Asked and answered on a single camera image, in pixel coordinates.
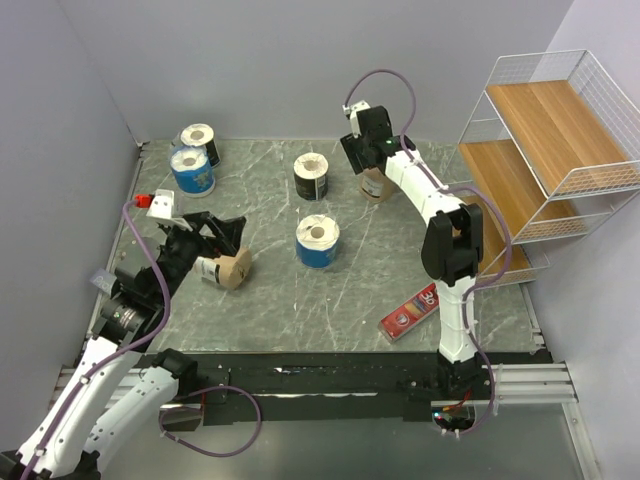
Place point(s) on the black wrapped roll, centre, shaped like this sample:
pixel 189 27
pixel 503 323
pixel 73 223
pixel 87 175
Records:
pixel 310 176

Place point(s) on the red toothpaste box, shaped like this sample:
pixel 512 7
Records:
pixel 411 313

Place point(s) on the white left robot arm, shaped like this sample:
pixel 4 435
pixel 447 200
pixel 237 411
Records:
pixel 83 429

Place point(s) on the brown paper roll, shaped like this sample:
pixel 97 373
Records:
pixel 229 272
pixel 375 186

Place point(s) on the white wire wooden shelf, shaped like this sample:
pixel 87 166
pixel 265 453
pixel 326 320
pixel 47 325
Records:
pixel 553 143

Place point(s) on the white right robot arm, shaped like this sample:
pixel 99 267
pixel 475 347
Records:
pixel 453 245

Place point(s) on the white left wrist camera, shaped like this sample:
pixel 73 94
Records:
pixel 162 205

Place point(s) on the black wrapped roll, back left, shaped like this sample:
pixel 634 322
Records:
pixel 200 135

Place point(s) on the blue roll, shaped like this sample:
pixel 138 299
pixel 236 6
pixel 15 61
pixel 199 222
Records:
pixel 192 171
pixel 316 240

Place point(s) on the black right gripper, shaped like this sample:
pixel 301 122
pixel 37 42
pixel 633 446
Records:
pixel 351 148

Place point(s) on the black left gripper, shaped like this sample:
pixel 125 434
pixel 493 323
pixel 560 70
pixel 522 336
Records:
pixel 229 231

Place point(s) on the black wrapped roll,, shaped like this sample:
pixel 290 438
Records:
pixel 310 176
pixel 200 135

